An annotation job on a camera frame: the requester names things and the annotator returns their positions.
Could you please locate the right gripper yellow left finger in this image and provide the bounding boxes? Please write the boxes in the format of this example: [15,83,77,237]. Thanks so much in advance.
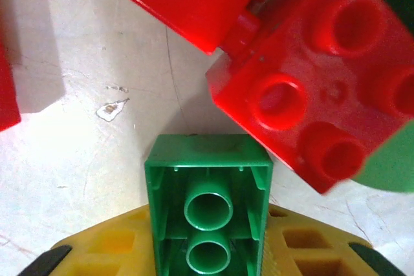
[17,204,157,276]

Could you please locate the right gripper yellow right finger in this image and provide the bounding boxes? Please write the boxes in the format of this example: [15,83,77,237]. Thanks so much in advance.
[263,204,408,276]

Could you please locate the red square lego brick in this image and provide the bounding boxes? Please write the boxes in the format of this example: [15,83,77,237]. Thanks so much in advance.
[205,0,414,195]

